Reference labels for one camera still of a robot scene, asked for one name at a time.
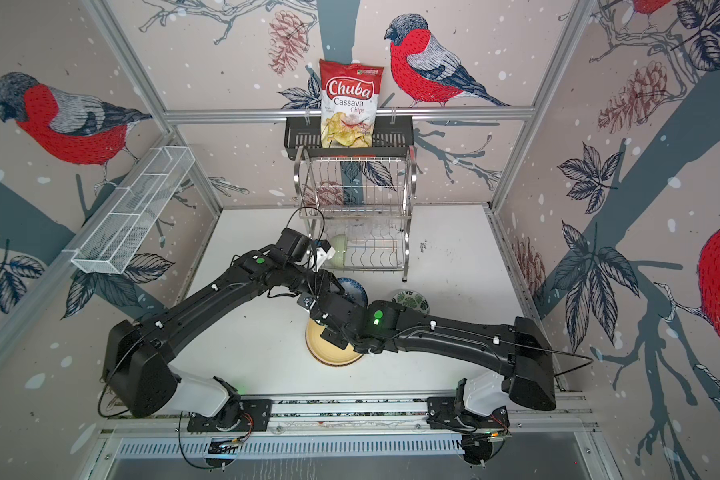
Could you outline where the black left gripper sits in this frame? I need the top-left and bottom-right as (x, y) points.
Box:
(284, 262), (347, 297)

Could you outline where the blue white patterned bowl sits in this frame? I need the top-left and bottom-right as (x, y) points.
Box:
(338, 277), (368, 307)

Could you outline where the yellow plate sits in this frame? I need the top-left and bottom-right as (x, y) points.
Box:
(305, 319), (363, 367)

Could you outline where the light green bowl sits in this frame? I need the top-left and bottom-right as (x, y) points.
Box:
(329, 234), (348, 270)

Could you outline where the green leaf patterned bowl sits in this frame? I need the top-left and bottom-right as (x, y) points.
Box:
(391, 289), (430, 314)

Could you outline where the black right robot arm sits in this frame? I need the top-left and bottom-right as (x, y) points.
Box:
(297, 287), (557, 433)

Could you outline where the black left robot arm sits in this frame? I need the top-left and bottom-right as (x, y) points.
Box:
(102, 228), (335, 431)

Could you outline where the silver two-tier dish rack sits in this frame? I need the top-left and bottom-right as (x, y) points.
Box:
(293, 147), (418, 282)

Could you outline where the red Chuba chips bag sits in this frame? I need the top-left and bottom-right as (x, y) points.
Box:
(319, 60), (384, 124)

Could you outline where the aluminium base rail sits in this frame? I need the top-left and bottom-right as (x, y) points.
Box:
(98, 392), (602, 468)

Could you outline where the black wall shelf basket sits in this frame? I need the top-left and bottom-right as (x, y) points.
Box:
(284, 114), (414, 160)

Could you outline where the white wire mesh basket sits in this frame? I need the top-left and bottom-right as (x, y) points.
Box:
(71, 146), (195, 274)

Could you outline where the horizontal aluminium frame bar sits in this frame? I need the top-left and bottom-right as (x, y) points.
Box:
(164, 105), (536, 126)

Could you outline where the aluminium frame corner post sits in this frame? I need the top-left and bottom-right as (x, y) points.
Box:
(82, 0), (223, 216)

